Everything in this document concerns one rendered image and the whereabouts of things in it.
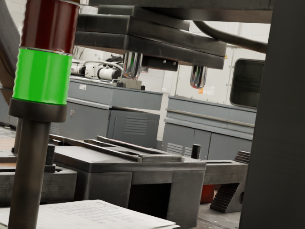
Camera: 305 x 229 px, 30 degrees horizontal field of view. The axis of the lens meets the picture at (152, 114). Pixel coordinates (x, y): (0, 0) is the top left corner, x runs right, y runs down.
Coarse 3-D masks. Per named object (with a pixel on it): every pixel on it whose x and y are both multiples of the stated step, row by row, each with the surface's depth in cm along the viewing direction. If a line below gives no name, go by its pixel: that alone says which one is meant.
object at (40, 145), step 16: (16, 112) 38; (32, 112) 38; (48, 112) 38; (64, 112) 39; (32, 128) 39; (48, 128) 40; (32, 144) 39; (32, 160) 39; (16, 176) 40; (32, 176) 39; (16, 192) 39; (32, 192) 39; (16, 208) 39; (32, 208) 40; (16, 224) 39; (32, 224) 40
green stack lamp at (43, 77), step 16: (16, 64) 39; (32, 64) 38; (48, 64) 38; (64, 64) 39; (16, 80) 39; (32, 80) 38; (48, 80) 38; (64, 80) 39; (16, 96) 39; (32, 96) 38; (48, 96) 38; (64, 96) 39
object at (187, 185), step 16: (80, 176) 59; (96, 176) 59; (112, 176) 61; (128, 176) 63; (144, 176) 64; (160, 176) 67; (176, 176) 69; (192, 176) 71; (80, 192) 59; (96, 192) 59; (112, 192) 61; (128, 192) 63; (144, 192) 71; (160, 192) 69; (176, 192) 69; (192, 192) 72; (128, 208) 73; (144, 208) 71; (160, 208) 69; (176, 208) 70; (192, 208) 72; (176, 224) 70; (192, 224) 73
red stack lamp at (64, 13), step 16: (32, 0) 38; (48, 0) 38; (32, 16) 38; (48, 16) 38; (64, 16) 38; (32, 32) 38; (48, 32) 38; (64, 32) 38; (32, 48) 40; (48, 48) 38; (64, 48) 39
